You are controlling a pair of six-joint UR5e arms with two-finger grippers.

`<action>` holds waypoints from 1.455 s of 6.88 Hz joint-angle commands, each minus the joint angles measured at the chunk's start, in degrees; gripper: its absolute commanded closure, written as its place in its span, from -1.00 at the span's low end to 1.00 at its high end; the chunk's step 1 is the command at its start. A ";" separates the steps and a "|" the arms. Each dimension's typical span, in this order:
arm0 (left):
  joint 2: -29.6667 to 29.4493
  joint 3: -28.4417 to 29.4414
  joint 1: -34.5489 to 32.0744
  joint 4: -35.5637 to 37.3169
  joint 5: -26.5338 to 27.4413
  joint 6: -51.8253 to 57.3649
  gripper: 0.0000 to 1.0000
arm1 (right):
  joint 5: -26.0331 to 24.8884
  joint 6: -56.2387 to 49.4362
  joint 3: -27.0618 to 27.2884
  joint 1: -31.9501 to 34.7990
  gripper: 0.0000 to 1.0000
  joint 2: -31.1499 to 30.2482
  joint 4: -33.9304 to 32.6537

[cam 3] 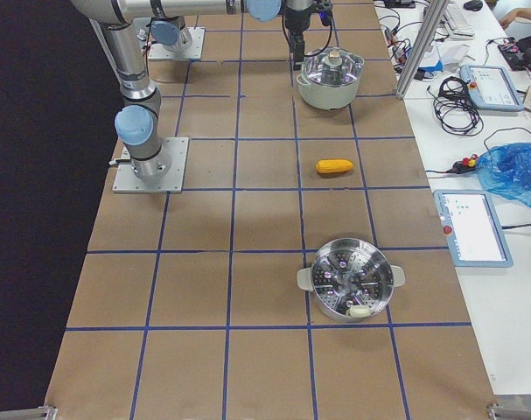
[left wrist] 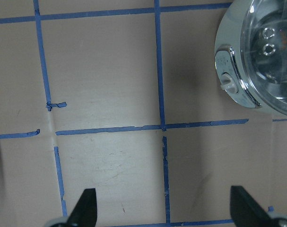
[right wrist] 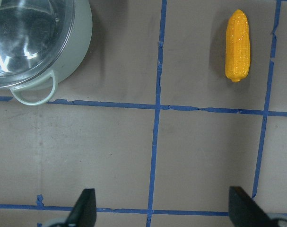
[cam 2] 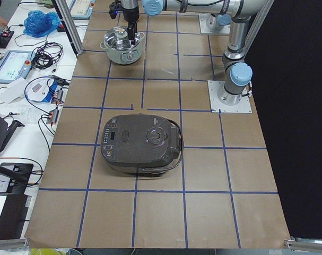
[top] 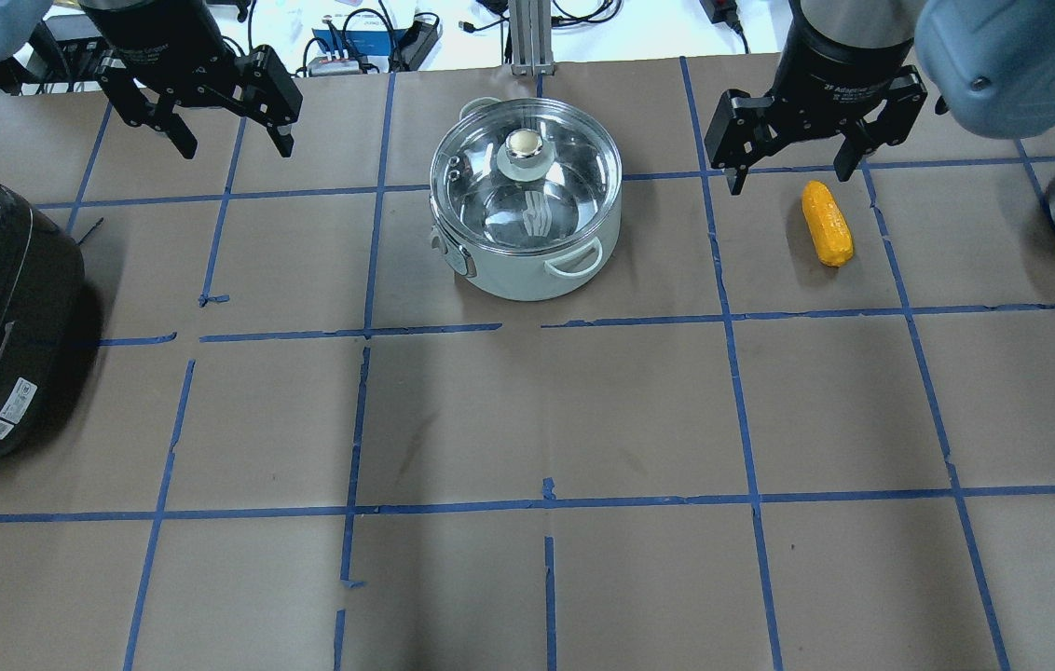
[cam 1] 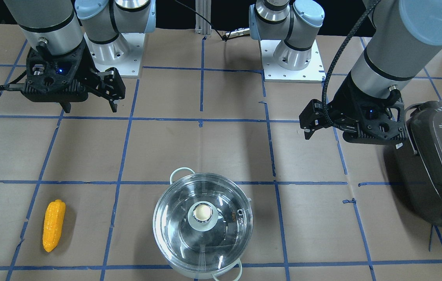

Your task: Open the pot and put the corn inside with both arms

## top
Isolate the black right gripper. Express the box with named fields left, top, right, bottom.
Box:
left=704, top=1, right=928, bottom=196

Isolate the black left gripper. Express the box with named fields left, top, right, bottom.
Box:
left=80, top=1, right=303, bottom=158

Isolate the yellow corn cob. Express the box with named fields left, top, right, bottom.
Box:
left=801, top=180, right=855, bottom=268

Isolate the glass pot lid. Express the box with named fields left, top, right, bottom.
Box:
left=430, top=98, right=624, bottom=255

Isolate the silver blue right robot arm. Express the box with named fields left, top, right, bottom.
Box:
left=704, top=1, right=1055, bottom=195

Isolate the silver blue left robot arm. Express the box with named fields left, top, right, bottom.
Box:
left=0, top=1, right=303, bottom=158

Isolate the white electric cooking pot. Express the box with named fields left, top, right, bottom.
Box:
left=428, top=96, right=624, bottom=302

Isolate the blue power strip box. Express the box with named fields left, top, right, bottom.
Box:
left=300, top=7, right=443, bottom=77

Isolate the aluminium frame post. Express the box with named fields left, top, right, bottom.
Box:
left=509, top=0, right=555, bottom=76

